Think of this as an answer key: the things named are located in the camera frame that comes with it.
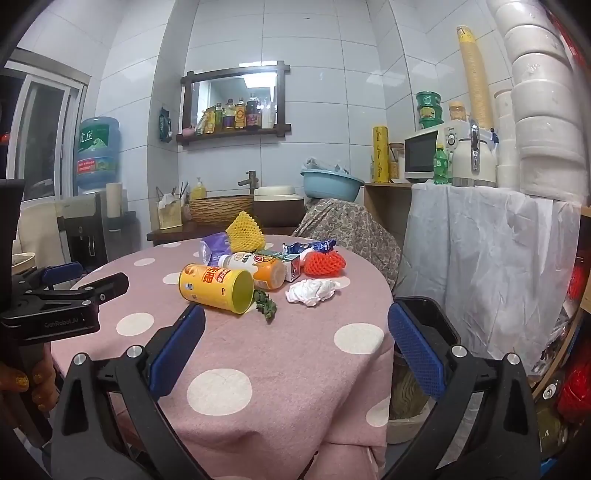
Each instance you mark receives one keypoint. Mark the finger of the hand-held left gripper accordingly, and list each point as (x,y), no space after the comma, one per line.
(106,286)
(62,273)

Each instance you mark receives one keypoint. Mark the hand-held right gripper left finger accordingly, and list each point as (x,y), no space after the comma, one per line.
(178,355)

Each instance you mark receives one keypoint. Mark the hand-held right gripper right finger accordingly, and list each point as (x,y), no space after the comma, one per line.
(415,355)

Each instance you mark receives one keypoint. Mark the waste bin with black liner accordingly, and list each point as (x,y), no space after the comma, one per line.
(429,314)

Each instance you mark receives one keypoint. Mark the yellow snack canister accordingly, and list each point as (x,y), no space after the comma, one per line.
(207,286)

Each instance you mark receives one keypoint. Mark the wilted green vegetable leaf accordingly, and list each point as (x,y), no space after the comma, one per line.
(266,308)

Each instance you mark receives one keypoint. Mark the purple tissue packet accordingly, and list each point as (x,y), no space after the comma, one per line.
(213,247)

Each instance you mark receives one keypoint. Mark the white milk bottle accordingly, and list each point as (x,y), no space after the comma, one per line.
(258,272)

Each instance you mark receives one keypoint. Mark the white tissue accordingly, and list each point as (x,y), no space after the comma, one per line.
(311,290)

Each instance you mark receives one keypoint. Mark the red foam fruit net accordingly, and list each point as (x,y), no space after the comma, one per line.
(323,264)

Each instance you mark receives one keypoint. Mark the yellow foam fruit net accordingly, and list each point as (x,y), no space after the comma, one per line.
(244,230)

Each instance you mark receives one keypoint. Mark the green and white milk carton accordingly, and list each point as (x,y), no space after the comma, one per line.
(292,268)

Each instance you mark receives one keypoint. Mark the blue snack bag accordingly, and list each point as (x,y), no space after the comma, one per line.
(318,245)

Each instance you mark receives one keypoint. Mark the person's left hand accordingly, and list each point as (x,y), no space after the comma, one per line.
(39,390)

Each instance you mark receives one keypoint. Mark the water dispenser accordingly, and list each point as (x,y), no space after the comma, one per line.
(83,230)

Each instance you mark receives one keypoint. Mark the dark cup holder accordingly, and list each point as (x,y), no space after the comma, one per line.
(121,224)

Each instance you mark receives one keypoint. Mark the beige paper cup sleeve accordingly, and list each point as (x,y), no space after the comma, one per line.
(114,198)

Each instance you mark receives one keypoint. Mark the dark wooden counter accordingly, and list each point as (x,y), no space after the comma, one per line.
(184,234)

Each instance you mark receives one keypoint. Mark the cream slatted tissue box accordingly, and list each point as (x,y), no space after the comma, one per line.
(170,214)

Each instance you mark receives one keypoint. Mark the pink polka dot tablecloth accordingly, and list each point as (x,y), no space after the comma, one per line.
(277,369)

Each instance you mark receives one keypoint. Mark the patterned utensil holder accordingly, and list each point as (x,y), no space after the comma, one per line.
(186,212)

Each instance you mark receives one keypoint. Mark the white crinkled cloth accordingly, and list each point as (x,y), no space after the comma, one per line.
(485,258)

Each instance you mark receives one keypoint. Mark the blue water jug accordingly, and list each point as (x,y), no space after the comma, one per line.
(97,157)

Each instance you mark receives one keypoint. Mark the dark chopsticks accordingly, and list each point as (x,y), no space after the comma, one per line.
(183,189)

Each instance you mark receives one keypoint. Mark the yellow soap pump bottle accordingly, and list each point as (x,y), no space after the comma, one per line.
(198,190)

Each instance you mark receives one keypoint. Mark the wicker pattern basin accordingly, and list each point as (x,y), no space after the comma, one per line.
(221,210)

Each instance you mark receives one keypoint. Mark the floral patterned cloth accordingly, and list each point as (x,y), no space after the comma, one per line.
(351,230)

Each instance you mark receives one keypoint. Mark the light wooden cabinet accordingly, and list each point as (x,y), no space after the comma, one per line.
(385,207)

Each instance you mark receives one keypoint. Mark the red bag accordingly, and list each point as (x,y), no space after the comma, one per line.
(577,392)

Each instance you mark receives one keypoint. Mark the green hanging packet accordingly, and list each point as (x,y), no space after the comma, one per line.
(165,124)

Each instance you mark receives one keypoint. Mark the brown rice cooker cream lid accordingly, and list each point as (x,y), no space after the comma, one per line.
(277,210)

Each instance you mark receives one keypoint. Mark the bronze faucet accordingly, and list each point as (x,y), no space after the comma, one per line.
(250,181)

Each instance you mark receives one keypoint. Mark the green soda bottle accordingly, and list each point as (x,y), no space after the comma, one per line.
(442,168)

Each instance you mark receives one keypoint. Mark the light blue plastic basin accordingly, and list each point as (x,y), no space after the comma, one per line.
(330,187)

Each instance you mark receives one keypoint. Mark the glass jar wooden lid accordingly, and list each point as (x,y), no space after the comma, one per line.
(396,161)

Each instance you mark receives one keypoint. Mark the white microwave oven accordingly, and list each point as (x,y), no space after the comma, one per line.
(420,154)

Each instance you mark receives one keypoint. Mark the yellow film roll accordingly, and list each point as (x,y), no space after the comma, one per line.
(380,152)

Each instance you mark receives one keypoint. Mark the grey plastic bag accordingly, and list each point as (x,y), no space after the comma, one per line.
(323,165)

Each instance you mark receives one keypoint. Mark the row of condiment bottles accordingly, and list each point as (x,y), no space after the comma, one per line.
(240,115)

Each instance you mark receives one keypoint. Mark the stack of small white bowls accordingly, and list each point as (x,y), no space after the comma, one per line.
(507,152)

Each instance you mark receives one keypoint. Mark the green instant noodle bowl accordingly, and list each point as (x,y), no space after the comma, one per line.
(431,123)
(428,98)
(430,112)

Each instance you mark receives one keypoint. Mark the yellow lidded jar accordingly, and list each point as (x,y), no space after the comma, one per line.
(458,112)

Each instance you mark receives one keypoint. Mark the wooden framed mirror shelf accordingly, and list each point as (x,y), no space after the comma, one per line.
(233,73)

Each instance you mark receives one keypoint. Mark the tall stack of paper cups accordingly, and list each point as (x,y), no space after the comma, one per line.
(475,78)

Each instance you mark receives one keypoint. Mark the window frame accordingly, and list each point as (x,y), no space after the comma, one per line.
(51,74)

